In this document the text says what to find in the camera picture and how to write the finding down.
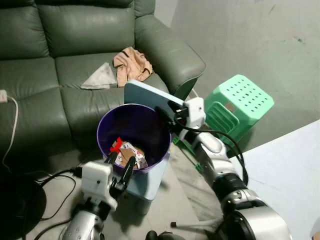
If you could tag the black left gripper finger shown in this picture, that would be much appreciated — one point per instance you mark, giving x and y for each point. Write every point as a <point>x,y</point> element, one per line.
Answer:
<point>129,171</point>
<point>111,158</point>

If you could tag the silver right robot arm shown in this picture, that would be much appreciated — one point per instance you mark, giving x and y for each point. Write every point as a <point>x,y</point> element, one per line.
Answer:
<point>235,195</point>

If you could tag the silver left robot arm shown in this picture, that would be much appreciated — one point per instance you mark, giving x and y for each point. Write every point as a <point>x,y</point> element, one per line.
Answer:
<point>82,225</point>

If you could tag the purple plastic rubbish bin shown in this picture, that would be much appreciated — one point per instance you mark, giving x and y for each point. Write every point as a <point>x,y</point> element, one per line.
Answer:
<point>130,125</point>

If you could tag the red snack packet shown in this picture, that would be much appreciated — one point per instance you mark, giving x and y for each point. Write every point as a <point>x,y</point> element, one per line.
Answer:
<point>116,145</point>

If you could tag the printed cardboard box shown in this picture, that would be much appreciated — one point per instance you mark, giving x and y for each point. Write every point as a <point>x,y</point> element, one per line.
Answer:
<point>132,153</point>

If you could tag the light blue plastic chair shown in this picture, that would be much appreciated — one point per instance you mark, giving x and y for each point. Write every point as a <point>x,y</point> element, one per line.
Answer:
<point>147,95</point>

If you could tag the black robot foot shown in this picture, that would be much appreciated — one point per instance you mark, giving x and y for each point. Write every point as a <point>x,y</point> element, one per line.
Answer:
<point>159,235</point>

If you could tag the beige crumpled cloth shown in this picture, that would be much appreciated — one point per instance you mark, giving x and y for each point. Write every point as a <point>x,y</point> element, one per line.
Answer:
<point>131,64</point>

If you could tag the green plastic stool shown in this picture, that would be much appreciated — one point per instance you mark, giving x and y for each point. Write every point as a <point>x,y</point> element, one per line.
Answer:
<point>242,95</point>

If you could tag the grey triangular cloth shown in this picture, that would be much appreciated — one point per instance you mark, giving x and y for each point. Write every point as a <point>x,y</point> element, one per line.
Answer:
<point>101,78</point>

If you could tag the grey metal rod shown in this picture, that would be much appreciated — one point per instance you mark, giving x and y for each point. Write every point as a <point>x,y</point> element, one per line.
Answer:
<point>197,225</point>

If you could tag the black round fan base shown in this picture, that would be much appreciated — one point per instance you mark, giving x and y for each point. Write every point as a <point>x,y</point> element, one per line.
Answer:
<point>20,205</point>

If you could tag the white power strip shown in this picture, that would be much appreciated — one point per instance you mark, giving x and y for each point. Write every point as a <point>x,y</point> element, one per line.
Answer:
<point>2,95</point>

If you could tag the green leather sofa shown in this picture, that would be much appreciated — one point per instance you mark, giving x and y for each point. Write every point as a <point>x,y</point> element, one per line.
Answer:
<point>75,35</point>

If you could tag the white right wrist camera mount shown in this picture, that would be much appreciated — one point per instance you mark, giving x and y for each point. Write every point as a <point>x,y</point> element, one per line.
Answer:
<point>194,114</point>

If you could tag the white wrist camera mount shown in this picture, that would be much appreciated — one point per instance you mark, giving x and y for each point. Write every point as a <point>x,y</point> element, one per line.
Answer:
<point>194,114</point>
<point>95,180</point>

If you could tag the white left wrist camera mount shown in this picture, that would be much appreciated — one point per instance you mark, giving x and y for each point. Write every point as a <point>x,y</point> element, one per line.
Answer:
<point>95,180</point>

